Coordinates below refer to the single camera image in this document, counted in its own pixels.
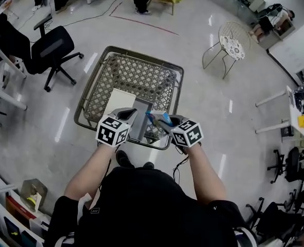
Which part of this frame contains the person's left forearm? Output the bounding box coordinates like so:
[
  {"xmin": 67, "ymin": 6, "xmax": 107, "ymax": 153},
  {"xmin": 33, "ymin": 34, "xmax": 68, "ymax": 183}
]
[{"xmin": 63, "ymin": 144, "xmax": 116, "ymax": 203}]

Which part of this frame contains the black office chair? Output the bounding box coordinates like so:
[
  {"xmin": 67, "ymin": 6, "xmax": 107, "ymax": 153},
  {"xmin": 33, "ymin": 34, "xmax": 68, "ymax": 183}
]
[
  {"xmin": 267, "ymin": 147, "xmax": 304, "ymax": 185},
  {"xmin": 0, "ymin": 13, "xmax": 85, "ymax": 93},
  {"xmin": 246, "ymin": 197, "xmax": 304, "ymax": 241}
]

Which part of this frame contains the person's right forearm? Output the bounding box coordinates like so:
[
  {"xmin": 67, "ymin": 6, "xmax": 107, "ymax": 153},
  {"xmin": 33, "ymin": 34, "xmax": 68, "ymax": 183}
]
[{"xmin": 187, "ymin": 144, "xmax": 229, "ymax": 206}]

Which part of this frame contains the white desk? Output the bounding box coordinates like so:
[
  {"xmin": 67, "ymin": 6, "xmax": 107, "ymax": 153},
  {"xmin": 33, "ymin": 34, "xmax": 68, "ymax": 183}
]
[
  {"xmin": 0, "ymin": 45, "xmax": 28, "ymax": 128},
  {"xmin": 255, "ymin": 85, "xmax": 304, "ymax": 149}
]

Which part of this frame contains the white partition board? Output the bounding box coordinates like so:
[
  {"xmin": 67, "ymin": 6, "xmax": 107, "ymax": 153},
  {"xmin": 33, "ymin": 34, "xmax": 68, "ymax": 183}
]
[{"xmin": 266, "ymin": 22, "xmax": 304, "ymax": 87}]

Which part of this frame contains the grey metal bin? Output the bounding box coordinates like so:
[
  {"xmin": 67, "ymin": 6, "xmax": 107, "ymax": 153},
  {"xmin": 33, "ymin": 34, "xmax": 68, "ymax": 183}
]
[{"xmin": 20, "ymin": 179, "xmax": 49, "ymax": 213}]

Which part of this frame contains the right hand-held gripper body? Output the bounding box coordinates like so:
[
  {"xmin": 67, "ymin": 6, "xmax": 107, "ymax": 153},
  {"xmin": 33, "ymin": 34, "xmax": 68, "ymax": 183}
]
[{"xmin": 157, "ymin": 114, "xmax": 205, "ymax": 154}]

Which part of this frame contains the white box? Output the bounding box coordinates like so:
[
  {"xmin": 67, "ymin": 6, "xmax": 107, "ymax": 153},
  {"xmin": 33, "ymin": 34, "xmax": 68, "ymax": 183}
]
[{"xmin": 107, "ymin": 87, "xmax": 155, "ymax": 142}]

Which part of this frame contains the thin black floor cable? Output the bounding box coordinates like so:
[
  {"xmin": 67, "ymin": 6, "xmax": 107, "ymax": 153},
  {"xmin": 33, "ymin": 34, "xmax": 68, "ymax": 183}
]
[{"xmin": 20, "ymin": 0, "xmax": 132, "ymax": 34}]

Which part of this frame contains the person's left black shoe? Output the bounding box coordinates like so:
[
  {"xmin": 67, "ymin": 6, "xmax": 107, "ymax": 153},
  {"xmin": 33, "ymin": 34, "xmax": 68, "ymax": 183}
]
[{"xmin": 115, "ymin": 150, "xmax": 136, "ymax": 169}]

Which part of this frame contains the grey wire shopping cart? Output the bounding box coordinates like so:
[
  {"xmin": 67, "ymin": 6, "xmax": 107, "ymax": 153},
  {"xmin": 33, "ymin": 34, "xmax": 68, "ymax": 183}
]
[{"xmin": 74, "ymin": 45, "xmax": 185, "ymax": 151}]

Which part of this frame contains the blue packaged item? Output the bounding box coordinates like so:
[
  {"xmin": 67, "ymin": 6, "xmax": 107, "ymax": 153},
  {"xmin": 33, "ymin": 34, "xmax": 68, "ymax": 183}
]
[{"xmin": 145, "ymin": 110, "xmax": 174, "ymax": 128}]

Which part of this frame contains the patterned round seat cushion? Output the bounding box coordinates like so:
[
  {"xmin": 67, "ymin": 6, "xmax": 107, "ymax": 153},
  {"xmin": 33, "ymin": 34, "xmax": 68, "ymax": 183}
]
[{"xmin": 220, "ymin": 34, "xmax": 246, "ymax": 61}]

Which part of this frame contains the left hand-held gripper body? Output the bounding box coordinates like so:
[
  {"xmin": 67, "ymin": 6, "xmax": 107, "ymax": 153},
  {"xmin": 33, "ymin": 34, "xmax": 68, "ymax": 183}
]
[{"xmin": 95, "ymin": 107, "xmax": 139, "ymax": 148}]

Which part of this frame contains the gold wire chair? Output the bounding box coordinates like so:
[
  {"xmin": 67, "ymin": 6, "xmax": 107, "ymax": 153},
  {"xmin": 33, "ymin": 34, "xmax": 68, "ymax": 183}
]
[{"xmin": 202, "ymin": 21, "xmax": 252, "ymax": 80}]

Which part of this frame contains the white shelf unit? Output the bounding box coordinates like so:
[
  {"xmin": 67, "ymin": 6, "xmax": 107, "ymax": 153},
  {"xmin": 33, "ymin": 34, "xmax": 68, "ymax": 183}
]
[{"xmin": 0, "ymin": 163, "xmax": 52, "ymax": 247}]

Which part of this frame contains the person's black clothing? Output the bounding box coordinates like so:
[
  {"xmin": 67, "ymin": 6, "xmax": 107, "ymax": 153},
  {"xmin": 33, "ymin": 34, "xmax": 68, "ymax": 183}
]
[{"xmin": 43, "ymin": 166, "xmax": 248, "ymax": 247}]

